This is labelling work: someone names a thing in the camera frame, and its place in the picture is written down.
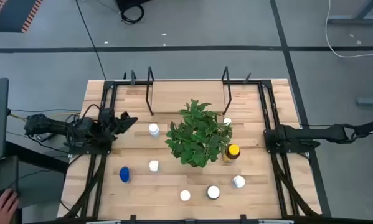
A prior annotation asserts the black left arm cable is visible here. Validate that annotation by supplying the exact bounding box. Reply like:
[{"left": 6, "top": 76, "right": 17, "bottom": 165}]
[{"left": 79, "top": 103, "right": 103, "bottom": 122}]

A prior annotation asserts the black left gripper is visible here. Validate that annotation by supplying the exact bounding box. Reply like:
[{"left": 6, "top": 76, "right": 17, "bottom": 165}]
[{"left": 98, "top": 107, "right": 139, "bottom": 139}]

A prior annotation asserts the grey desk leg frame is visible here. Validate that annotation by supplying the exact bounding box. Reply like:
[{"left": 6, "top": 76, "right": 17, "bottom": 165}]
[{"left": 326, "top": 0, "right": 373, "bottom": 26}]

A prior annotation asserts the orange-striped black ramp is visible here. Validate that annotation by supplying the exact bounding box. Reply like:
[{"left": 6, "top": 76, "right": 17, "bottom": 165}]
[{"left": 0, "top": 0, "right": 44, "bottom": 43}]

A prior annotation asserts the black metal table frame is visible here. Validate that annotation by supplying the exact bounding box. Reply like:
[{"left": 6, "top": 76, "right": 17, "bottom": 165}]
[{"left": 60, "top": 79, "right": 323, "bottom": 224}]

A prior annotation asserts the green plant in black pot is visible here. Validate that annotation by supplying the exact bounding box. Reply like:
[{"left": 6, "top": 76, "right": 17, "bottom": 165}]
[{"left": 164, "top": 98, "right": 234, "bottom": 169}]

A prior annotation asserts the amber bottle with yellow cap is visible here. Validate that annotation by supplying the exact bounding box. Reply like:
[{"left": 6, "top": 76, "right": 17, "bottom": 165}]
[{"left": 222, "top": 143, "right": 242, "bottom": 164}]

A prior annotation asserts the blue medicine bottle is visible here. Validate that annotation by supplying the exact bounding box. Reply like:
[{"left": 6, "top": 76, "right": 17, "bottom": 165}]
[{"left": 119, "top": 166, "right": 132, "bottom": 184}]

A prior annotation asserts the white floor cable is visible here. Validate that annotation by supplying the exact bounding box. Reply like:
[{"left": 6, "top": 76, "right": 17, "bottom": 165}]
[{"left": 325, "top": 0, "right": 373, "bottom": 58}]

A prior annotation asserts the white medicine bottle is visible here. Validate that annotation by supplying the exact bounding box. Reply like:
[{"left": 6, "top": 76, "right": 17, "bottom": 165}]
[
  {"left": 148, "top": 159, "right": 160, "bottom": 173},
  {"left": 231, "top": 175, "right": 246, "bottom": 189},
  {"left": 148, "top": 123, "right": 161, "bottom": 139}
]

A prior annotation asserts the black equipment base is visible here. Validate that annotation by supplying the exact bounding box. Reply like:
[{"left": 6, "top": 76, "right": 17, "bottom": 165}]
[{"left": 116, "top": 0, "right": 153, "bottom": 11}]

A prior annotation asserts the black desk cable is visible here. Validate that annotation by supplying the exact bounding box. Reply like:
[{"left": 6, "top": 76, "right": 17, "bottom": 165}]
[{"left": 10, "top": 108, "right": 81, "bottom": 113}]

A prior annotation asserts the coiled black cable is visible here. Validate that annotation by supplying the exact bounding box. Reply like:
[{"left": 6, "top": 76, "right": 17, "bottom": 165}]
[{"left": 120, "top": 4, "right": 145, "bottom": 25}]

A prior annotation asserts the person's hand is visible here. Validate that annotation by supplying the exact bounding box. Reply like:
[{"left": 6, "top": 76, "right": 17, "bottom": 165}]
[{"left": 0, "top": 188, "right": 21, "bottom": 224}]

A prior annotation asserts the wooden shelf with black frame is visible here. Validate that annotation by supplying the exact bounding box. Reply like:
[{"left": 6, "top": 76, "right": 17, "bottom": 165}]
[{"left": 144, "top": 65, "right": 233, "bottom": 116}]

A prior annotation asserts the thin black floor cable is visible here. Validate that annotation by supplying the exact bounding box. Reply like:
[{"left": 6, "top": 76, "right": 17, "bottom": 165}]
[{"left": 75, "top": 0, "right": 108, "bottom": 80}]

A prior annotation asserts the black cable bundle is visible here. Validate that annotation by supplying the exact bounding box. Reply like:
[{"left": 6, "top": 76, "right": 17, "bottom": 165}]
[
  {"left": 271, "top": 154, "right": 319, "bottom": 217},
  {"left": 61, "top": 154, "right": 108, "bottom": 218}
]

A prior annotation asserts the white-lidded jar with green label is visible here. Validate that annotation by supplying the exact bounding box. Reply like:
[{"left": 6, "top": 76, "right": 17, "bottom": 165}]
[{"left": 205, "top": 184, "right": 221, "bottom": 200}]

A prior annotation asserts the dark grey side desk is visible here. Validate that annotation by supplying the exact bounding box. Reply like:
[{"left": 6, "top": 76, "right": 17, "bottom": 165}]
[{"left": 0, "top": 141, "right": 69, "bottom": 224}]

